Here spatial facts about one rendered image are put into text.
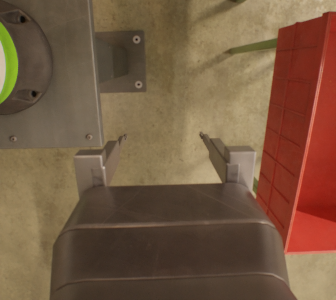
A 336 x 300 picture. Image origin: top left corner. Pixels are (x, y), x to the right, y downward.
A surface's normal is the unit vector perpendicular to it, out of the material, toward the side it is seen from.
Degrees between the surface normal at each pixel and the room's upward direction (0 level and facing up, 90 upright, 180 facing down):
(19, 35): 77
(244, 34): 0
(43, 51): 62
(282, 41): 90
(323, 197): 0
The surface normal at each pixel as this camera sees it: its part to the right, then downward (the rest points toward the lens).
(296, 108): -1.00, -0.01
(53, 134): 0.04, 0.28
